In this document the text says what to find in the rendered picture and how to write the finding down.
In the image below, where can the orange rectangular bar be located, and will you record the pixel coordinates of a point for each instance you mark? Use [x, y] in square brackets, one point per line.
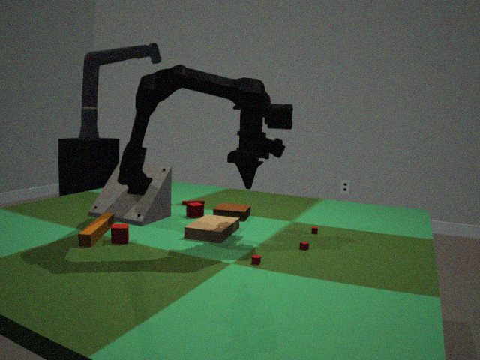
[90, 235]

